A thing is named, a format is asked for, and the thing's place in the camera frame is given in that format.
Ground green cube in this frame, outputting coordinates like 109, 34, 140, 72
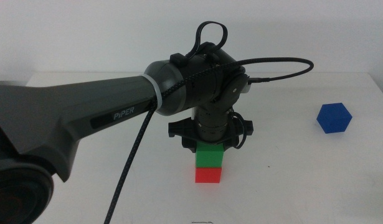
195, 141, 225, 169

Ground red cube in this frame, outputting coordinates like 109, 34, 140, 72
194, 167, 222, 184

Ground blue cube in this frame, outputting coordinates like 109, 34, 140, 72
316, 102, 353, 134

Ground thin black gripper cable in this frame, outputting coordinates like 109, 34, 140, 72
230, 111, 248, 149

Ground black braided cable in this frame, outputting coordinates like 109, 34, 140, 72
103, 57, 314, 224

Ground thin black cable loop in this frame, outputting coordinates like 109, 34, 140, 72
193, 21, 229, 60

